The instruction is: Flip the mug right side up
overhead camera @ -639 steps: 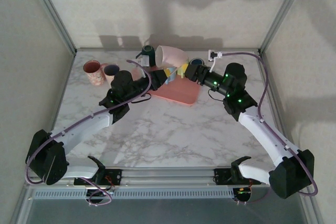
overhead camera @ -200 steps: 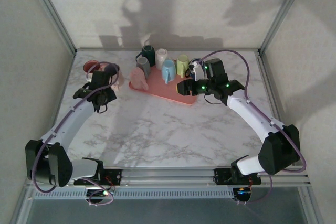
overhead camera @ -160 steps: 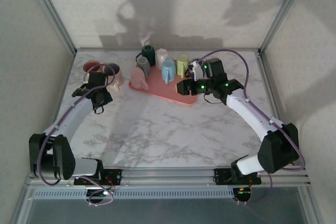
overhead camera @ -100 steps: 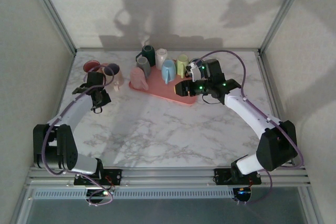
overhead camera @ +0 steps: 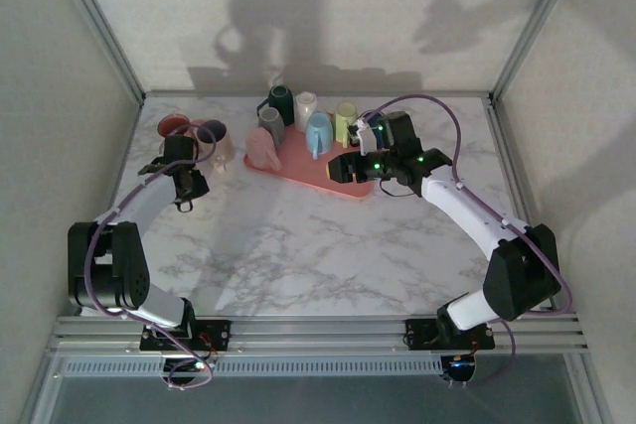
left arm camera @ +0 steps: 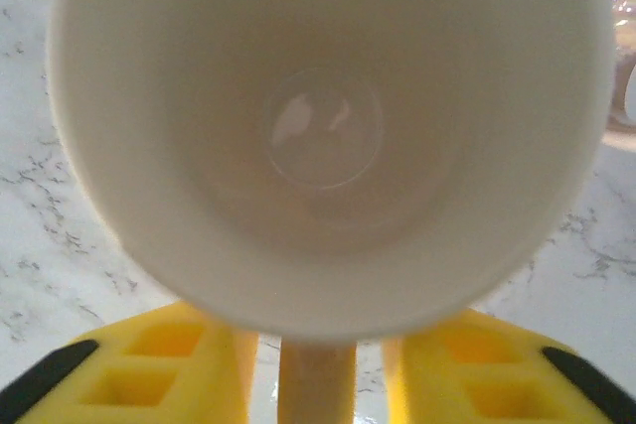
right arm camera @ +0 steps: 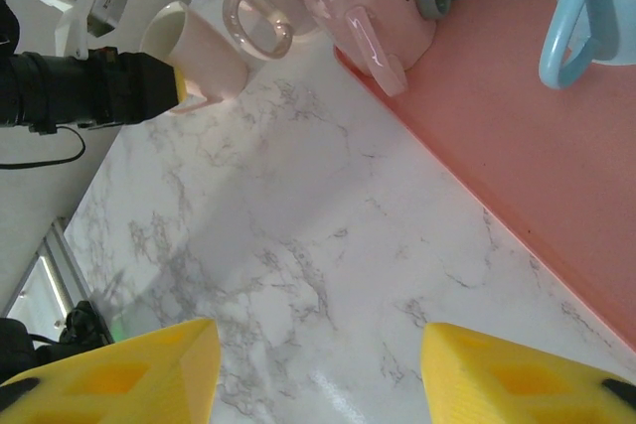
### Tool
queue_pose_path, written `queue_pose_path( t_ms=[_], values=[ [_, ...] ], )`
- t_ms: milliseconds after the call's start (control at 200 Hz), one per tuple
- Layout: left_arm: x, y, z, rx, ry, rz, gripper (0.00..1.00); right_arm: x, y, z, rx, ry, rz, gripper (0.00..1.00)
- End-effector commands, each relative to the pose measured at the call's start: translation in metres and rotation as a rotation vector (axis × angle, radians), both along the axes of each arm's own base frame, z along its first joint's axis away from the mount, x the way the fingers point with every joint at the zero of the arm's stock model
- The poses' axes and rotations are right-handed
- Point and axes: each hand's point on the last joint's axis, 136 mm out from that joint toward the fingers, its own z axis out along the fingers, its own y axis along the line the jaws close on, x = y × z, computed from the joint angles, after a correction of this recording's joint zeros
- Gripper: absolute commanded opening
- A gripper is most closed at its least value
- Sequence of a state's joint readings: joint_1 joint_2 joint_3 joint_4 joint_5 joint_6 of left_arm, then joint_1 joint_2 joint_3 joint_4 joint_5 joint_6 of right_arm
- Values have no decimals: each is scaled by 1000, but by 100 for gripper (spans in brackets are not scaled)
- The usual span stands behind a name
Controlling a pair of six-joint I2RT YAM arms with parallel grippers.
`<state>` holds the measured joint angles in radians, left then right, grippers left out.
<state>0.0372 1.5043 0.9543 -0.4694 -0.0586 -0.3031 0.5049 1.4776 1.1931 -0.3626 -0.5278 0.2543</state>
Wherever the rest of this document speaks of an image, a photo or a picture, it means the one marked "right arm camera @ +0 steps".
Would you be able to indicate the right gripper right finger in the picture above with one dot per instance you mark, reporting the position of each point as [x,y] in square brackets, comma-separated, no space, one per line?
[497,384]

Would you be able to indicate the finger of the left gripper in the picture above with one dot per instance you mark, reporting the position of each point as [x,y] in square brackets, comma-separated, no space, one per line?
[180,89]

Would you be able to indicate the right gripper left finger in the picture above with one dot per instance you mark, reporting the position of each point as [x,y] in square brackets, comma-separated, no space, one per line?
[124,379]

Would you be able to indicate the pale pink mug cream interior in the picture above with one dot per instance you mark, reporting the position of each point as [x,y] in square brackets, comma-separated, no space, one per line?
[208,56]

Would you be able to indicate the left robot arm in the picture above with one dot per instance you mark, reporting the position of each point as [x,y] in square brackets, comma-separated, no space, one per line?
[79,325]

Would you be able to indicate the pink tray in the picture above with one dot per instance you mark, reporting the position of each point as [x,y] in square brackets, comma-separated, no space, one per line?
[522,146]

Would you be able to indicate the aluminium table rail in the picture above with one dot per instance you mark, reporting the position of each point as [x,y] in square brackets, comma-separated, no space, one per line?
[54,255]

